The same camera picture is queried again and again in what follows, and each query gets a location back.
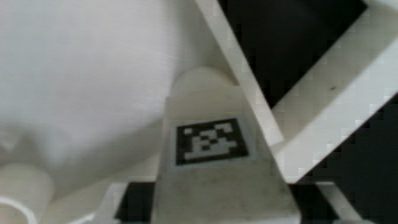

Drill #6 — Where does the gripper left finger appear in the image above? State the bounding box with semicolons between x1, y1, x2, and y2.
94;182;155;224

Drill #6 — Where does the white leg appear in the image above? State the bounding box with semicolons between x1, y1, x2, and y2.
151;67;302;224

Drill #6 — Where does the white U-shaped obstacle fence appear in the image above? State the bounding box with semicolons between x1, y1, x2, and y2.
272;0;398;183

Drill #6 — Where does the white square table top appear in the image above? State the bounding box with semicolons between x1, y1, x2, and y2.
0;0;288;224

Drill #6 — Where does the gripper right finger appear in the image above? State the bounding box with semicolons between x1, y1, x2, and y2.
290;182;373;224

